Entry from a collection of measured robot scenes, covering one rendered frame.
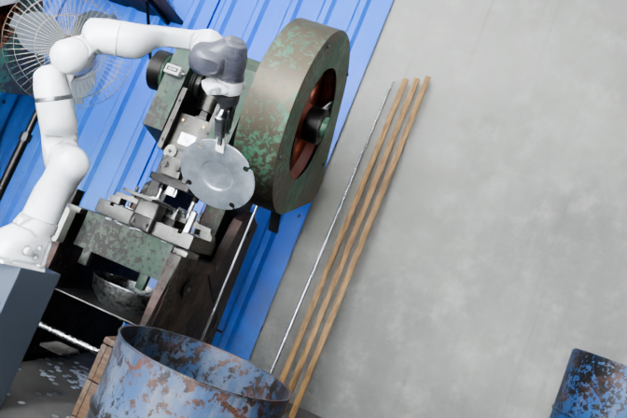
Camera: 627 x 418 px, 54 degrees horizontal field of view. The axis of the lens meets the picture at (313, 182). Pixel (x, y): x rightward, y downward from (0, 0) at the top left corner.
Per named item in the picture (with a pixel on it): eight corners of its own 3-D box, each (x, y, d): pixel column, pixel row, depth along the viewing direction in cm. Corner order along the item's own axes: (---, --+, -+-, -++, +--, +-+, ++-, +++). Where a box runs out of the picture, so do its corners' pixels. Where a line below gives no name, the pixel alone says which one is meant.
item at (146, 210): (139, 230, 234) (154, 198, 236) (108, 217, 237) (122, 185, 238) (164, 237, 258) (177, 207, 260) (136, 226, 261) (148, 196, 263)
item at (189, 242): (188, 250, 245) (194, 236, 246) (93, 210, 254) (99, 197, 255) (211, 256, 274) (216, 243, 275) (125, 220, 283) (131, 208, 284)
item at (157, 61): (160, 96, 266) (180, 50, 269) (137, 88, 269) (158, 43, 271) (178, 112, 288) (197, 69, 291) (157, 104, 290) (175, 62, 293)
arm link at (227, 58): (189, 62, 198) (185, 77, 190) (193, 24, 191) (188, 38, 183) (245, 73, 201) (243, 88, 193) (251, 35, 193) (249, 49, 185)
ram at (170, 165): (182, 182, 253) (210, 117, 257) (150, 169, 257) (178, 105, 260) (196, 189, 270) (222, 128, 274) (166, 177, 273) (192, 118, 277)
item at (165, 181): (186, 198, 257) (191, 186, 258) (145, 182, 261) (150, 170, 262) (199, 204, 273) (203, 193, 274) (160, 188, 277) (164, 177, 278)
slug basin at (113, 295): (140, 325, 240) (150, 300, 241) (67, 291, 247) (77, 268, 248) (172, 322, 273) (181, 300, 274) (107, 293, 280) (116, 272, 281)
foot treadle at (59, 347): (56, 368, 215) (62, 353, 215) (33, 356, 217) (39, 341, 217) (130, 355, 272) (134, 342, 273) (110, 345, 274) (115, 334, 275)
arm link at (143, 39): (117, 30, 181) (221, 53, 186) (131, 6, 196) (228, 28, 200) (115, 62, 187) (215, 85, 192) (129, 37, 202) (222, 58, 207)
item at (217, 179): (266, 202, 219) (267, 202, 219) (231, 132, 208) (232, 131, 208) (202, 215, 232) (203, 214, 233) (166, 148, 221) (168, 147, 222)
